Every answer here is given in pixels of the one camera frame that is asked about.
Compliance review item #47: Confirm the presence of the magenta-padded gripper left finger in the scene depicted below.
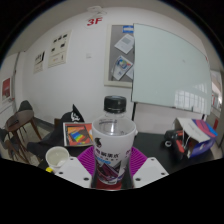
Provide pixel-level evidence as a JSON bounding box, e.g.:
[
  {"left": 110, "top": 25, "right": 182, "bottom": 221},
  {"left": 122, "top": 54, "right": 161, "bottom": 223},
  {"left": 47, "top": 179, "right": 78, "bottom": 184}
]
[{"left": 54, "top": 145, "right": 99, "bottom": 190}]

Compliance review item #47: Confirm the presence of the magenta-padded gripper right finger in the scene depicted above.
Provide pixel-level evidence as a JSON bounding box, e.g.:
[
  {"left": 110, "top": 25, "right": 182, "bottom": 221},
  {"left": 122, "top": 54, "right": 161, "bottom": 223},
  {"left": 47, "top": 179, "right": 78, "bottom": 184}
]
[{"left": 128, "top": 145, "right": 170, "bottom": 190}]

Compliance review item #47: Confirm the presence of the clear bottle with black cap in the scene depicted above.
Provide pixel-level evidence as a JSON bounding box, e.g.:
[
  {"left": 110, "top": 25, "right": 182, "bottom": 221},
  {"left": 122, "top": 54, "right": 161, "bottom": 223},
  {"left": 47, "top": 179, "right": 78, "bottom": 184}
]
[{"left": 91, "top": 95, "right": 138, "bottom": 186}]

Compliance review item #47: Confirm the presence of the black and red device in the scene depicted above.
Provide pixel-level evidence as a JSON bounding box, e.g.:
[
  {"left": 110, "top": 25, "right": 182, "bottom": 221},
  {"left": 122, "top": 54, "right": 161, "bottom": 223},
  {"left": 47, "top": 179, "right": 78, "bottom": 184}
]
[{"left": 163, "top": 128, "right": 188, "bottom": 161}]

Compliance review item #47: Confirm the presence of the blue cardboard box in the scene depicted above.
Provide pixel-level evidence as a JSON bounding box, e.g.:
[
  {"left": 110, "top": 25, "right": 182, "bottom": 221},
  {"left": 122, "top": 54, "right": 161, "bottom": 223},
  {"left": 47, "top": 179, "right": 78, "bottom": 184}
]
[{"left": 176, "top": 117, "right": 219, "bottom": 159}]

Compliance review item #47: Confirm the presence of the round brown side table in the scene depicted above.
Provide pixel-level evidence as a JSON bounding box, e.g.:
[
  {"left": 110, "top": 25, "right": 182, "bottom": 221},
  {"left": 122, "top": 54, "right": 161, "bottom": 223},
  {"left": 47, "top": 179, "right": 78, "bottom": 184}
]
[{"left": 4, "top": 109, "right": 43, "bottom": 143}]

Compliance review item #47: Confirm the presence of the dark grey chair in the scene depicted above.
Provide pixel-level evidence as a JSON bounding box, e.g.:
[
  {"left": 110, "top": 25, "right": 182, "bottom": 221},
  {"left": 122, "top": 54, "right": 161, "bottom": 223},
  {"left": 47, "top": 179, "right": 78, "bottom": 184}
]
[{"left": 17, "top": 99, "right": 34, "bottom": 113}]

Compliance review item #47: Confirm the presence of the large glass whiteboard on stand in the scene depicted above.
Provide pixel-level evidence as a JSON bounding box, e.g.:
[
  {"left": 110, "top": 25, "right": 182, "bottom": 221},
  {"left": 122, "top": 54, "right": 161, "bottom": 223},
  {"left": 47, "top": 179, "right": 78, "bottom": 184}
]
[{"left": 130, "top": 22, "right": 213, "bottom": 122}]

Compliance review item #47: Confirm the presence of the grey notice board with papers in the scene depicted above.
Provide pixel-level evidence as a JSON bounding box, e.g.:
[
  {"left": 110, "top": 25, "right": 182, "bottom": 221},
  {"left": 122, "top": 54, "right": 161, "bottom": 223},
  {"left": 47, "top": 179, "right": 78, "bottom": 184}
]
[{"left": 103, "top": 23, "right": 136, "bottom": 89}]

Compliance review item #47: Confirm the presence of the red floor number sign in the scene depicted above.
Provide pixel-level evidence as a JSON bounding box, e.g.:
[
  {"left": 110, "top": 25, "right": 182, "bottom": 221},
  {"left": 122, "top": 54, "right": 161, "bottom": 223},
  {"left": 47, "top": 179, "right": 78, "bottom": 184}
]
[{"left": 86, "top": 17, "right": 104, "bottom": 28}]

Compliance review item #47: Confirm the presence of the white mug with yellow handle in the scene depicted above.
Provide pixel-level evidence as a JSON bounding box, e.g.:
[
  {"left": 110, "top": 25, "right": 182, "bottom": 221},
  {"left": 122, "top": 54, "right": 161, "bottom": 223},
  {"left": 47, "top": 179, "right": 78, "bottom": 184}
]
[{"left": 45, "top": 145, "right": 70, "bottom": 174}]

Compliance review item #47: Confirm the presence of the wooden frame chair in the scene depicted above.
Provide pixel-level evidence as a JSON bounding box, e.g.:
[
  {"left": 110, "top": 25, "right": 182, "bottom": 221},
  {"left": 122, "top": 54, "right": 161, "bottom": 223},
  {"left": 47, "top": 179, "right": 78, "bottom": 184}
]
[{"left": 0, "top": 128, "right": 26, "bottom": 164}]

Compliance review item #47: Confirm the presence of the red wall poster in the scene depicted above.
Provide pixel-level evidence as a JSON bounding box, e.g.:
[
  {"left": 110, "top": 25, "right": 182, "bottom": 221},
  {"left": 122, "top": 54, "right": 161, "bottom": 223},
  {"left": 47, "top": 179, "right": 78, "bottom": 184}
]
[{"left": 0, "top": 77, "right": 13, "bottom": 103}]

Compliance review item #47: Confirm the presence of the small white wall poster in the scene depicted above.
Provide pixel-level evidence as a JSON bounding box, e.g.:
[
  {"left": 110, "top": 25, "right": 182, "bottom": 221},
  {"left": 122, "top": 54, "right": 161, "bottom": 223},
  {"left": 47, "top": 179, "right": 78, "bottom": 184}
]
[{"left": 32, "top": 50, "right": 46, "bottom": 74}]

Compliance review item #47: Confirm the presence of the large white wall poster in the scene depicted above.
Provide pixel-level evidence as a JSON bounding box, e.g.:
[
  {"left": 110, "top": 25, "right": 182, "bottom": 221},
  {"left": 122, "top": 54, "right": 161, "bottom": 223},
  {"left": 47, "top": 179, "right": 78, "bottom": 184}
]
[{"left": 47, "top": 30, "right": 73, "bottom": 69}]

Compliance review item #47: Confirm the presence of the white wall-mounted fixture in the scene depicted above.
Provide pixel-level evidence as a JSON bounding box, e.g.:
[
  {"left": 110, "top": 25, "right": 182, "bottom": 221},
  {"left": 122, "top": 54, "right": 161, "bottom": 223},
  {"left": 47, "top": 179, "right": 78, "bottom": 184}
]
[{"left": 86, "top": 5, "right": 108, "bottom": 17}]

